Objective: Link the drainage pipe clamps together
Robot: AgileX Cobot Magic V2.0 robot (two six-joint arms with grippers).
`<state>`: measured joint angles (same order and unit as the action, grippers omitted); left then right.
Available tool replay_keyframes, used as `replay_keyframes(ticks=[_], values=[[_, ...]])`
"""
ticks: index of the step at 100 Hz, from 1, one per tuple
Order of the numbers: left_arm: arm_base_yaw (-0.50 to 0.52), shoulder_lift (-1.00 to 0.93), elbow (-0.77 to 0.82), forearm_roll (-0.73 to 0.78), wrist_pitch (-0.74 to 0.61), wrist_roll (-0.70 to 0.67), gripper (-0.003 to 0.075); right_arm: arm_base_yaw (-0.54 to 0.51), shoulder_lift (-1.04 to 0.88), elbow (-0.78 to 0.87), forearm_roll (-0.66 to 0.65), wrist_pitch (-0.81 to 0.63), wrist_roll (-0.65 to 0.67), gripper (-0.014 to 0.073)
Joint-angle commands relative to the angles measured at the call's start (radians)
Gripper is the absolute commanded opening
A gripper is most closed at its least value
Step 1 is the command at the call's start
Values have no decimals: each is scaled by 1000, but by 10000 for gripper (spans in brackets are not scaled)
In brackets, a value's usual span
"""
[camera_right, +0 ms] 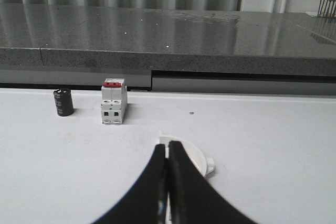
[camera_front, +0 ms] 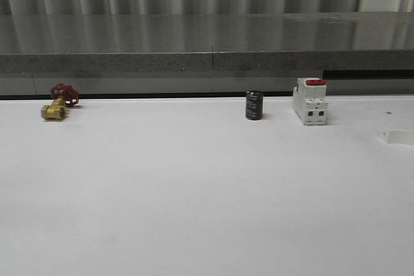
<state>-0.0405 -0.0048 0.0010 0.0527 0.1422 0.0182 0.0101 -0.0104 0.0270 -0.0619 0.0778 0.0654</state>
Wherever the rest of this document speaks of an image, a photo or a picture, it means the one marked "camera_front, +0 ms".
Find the white half-ring pipe clamp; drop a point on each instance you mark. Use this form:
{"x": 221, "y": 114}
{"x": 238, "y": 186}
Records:
{"x": 398, "y": 137}

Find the black cylindrical capacitor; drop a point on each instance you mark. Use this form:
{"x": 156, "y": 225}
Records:
{"x": 254, "y": 105}

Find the grey stone counter ledge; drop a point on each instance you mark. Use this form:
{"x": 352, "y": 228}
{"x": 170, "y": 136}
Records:
{"x": 278, "y": 44}

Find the brass valve red handwheel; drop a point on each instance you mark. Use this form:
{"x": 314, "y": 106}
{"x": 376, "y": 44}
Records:
{"x": 64, "y": 96}

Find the white circuit breaker red switch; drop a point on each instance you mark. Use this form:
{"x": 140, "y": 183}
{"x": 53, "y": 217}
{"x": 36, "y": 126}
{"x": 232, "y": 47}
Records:
{"x": 309, "y": 101}

